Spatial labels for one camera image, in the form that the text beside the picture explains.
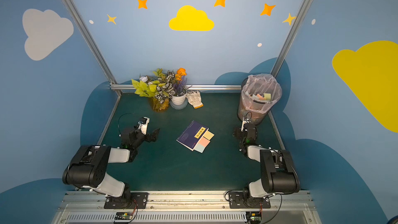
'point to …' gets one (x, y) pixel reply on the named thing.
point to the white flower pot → (179, 102)
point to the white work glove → (194, 98)
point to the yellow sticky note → (208, 135)
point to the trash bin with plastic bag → (260, 93)
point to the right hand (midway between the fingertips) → (247, 125)
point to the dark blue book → (192, 135)
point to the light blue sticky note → (199, 148)
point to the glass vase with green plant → (160, 86)
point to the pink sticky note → (204, 141)
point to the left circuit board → (124, 215)
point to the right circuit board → (254, 217)
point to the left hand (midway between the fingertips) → (151, 124)
